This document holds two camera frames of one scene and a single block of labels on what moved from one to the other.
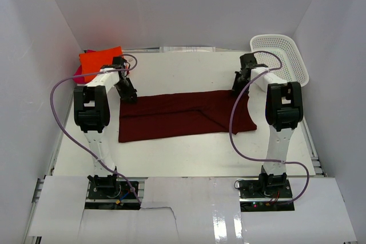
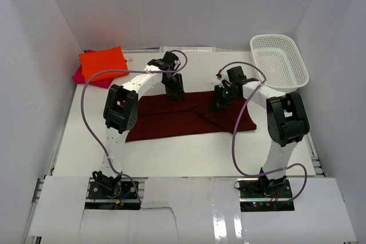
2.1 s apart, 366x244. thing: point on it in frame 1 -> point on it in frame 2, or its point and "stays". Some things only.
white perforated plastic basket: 293,69 stays
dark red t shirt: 172,115 stays
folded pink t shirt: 81,79 stays
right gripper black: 240,81 -> 219,102
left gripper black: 127,90 -> 174,90
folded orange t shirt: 92,62 stays
